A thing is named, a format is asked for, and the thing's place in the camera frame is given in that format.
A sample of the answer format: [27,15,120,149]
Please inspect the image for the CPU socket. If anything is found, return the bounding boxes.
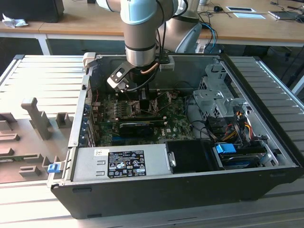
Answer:
[129,98,160,115]

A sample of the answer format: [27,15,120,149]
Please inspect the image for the black RAM slot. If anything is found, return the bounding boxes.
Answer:
[119,113,165,119]
[118,118,167,124]

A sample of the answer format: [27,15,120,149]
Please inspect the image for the black graphics card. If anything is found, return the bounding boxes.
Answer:
[118,122,154,138]

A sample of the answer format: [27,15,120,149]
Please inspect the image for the green motherboard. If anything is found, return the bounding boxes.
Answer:
[91,91,198,147]

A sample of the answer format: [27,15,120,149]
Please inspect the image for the grey metal disk bay cage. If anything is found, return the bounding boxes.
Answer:
[192,63,253,119]

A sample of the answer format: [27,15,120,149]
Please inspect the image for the wooden desk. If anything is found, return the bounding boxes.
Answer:
[0,0,304,48]

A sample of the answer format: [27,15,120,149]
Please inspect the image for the silver power supply unit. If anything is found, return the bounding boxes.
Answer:
[71,143,177,182]

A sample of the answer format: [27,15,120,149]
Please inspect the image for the hard disk in blue carrier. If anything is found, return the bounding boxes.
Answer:
[212,142,267,171]

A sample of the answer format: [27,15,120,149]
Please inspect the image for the black open PC case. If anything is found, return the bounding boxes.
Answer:
[46,52,304,220]

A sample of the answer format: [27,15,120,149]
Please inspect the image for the blue case latch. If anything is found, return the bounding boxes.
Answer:
[47,163,60,174]

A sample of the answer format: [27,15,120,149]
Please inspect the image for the black box on desk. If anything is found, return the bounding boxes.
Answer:
[0,0,65,23]

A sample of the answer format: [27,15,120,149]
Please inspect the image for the grey brown parts rack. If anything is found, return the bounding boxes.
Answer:
[0,97,75,185]

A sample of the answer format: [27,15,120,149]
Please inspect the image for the crumpled white paper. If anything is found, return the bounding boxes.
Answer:
[1,13,29,29]

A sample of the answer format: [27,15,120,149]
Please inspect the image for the grey laptop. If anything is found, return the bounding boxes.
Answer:
[268,9,304,23]

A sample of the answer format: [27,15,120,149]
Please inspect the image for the green RAM stick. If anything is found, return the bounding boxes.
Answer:
[0,154,41,164]

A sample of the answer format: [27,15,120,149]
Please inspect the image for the copper coloured cable tube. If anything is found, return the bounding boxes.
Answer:
[140,62,159,75]

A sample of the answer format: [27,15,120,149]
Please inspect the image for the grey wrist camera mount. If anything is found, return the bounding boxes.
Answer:
[106,61,132,94]

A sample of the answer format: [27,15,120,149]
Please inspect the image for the grey camera box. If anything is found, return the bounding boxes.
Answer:
[158,55,176,72]

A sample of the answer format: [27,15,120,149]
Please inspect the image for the metal socket cover frame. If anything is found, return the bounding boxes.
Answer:
[152,91,178,112]

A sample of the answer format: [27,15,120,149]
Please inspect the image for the thin red wire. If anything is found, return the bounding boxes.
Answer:
[93,90,103,107]

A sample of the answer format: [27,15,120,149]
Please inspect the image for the beige case handle latch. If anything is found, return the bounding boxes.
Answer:
[82,52,96,71]

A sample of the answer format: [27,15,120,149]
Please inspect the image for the blue cables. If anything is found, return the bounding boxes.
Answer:
[201,22,219,53]

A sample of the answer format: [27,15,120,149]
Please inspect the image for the yellow red wire bundle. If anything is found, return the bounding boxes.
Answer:
[223,111,253,143]

